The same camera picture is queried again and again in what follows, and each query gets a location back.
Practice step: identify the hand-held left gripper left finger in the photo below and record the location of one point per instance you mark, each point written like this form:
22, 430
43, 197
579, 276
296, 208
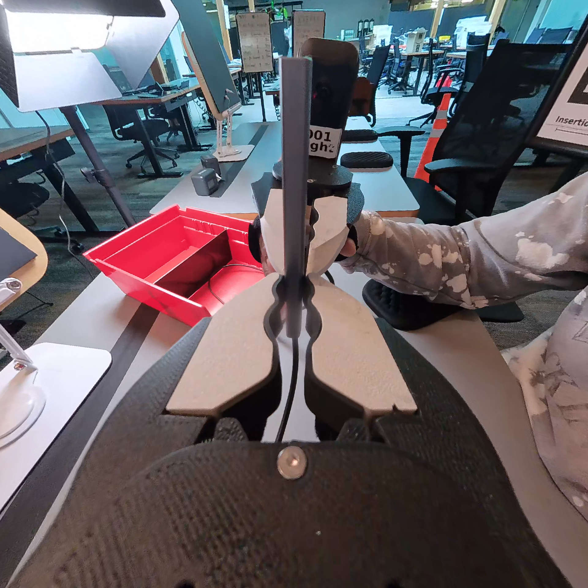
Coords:
225, 358

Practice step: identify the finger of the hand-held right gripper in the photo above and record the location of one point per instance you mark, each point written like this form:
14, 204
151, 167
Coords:
274, 229
330, 229

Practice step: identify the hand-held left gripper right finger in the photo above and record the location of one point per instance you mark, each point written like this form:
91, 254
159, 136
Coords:
358, 363

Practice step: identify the grey usb hub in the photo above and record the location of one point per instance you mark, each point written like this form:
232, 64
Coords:
294, 183

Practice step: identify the red plastic bin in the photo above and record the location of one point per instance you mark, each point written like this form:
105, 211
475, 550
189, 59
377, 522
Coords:
151, 294

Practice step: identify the person's right forearm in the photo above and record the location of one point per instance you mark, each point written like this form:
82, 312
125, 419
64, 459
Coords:
459, 257

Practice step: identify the black elbow pad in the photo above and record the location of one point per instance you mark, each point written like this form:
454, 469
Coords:
413, 307
367, 160
360, 135

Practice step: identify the person's right hand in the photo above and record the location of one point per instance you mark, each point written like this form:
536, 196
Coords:
350, 250

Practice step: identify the white whiteboard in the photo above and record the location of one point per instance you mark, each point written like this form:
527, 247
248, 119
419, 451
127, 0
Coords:
308, 32
254, 41

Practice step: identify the small grey cube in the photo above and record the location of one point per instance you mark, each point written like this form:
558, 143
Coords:
204, 181
210, 160

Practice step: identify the black bin divider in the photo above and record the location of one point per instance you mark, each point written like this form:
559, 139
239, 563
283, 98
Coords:
193, 262

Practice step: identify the orange traffic cone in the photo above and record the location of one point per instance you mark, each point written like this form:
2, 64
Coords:
434, 133

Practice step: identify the black office chair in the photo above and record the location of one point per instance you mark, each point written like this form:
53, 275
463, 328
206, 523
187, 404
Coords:
138, 133
496, 115

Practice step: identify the white metal stand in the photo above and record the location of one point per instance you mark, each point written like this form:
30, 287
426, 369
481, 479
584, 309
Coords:
55, 381

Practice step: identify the wooden desk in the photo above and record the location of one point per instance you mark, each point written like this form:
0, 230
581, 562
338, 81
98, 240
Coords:
151, 92
27, 138

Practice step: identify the grey light stand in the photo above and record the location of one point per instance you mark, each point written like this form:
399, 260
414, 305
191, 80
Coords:
96, 160

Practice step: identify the framed white sign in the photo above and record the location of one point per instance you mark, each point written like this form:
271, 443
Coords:
565, 92

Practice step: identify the studio light panel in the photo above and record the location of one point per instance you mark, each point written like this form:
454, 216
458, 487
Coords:
59, 36

